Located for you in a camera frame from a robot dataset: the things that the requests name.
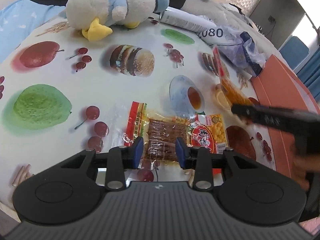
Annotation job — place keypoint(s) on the person's right hand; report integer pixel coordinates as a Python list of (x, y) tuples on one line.
[(303, 167)]

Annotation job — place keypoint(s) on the fruit print tablecloth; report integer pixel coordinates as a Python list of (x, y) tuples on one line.
[(87, 80)]

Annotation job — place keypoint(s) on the plush duck toy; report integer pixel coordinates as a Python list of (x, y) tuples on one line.
[(95, 7)]

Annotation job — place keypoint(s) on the grey duvet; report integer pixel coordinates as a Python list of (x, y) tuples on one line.
[(225, 12)]

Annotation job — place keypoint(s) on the white spray can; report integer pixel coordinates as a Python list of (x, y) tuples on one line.
[(180, 20)]

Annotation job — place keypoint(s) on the black wall charger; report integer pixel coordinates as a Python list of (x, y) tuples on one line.
[(271, 19)]

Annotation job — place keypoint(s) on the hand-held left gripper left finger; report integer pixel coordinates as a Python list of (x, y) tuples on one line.
[(137, 152)]

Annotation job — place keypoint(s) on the blue curtain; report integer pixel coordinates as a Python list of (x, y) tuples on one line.
[(310, 77)]

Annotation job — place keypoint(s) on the pink cardboard box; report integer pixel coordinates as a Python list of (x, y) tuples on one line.
[(280, 85)]

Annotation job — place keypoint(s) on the blue chair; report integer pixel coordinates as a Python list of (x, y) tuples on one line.
[(295, 52)]

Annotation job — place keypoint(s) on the red sausage snack packet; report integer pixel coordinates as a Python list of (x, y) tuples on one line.
[(162, 130)]

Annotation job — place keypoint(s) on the red edged orange snack packet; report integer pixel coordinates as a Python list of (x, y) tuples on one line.
[(232, 87)]

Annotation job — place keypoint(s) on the clear blue plastic bag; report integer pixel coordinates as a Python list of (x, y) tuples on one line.
[(240, 50)]

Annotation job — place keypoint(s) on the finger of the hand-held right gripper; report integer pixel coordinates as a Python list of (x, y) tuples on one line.
[(243, 112)]

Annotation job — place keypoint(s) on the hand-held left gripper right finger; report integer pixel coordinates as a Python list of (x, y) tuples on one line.
[(180, 152)]

